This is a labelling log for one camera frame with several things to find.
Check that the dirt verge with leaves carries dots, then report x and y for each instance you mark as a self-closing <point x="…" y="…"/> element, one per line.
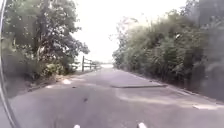
<point x="33" y="84"/>

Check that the wood of green trees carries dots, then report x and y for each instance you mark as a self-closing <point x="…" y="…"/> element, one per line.
<point x="40" y="40"/>
<point x="173" y="50"/>

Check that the wooden fence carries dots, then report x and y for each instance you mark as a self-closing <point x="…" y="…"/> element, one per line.
<point x="87" y="64"/>

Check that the grey asphalt road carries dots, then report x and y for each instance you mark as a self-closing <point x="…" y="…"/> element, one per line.
<point x="113" y="106"/>

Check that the robot's own part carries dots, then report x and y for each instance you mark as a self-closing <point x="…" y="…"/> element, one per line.
<point x="142" y="125"/>
<point x="77" y="126"/>

